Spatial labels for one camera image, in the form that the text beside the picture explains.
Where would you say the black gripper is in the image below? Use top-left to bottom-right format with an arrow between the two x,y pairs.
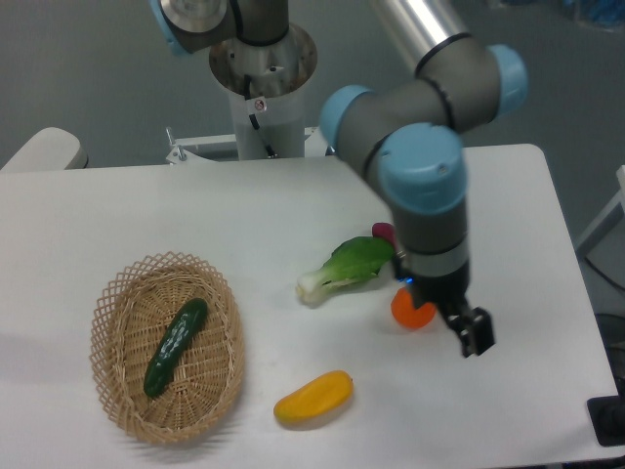
393,254 -> 495,358

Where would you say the dark green cucumber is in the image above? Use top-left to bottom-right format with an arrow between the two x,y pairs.
143,298 -> 208,399

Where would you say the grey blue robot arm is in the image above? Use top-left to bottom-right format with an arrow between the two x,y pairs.
150,1 -> 528,356

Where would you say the woven wicker basket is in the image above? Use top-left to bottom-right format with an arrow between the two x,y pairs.
90,252 -> 244,444

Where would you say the orange tangerine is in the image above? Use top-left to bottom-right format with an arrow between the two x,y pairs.
391,287 -> 437,329

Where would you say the green bok choy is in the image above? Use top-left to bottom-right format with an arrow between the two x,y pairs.
295,236 -> 395,305

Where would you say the purple sweet potato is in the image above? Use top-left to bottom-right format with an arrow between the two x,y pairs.
371,222 -> 396,248

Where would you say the black device at table edge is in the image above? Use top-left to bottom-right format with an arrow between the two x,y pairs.
587,396 -> 624,448

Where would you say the yellow mango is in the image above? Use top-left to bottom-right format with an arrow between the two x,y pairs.
273,370 -> 354,431

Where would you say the white furniture at right edge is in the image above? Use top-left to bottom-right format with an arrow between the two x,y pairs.
574,165 -> 624,258

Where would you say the white chair armrest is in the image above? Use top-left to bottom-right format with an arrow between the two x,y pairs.
1,127 -> 89,174

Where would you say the white metal base frame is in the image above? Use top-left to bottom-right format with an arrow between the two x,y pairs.
165,127 -> 336,165

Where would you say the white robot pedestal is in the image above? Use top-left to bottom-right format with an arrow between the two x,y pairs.
209,23 -> 317,160

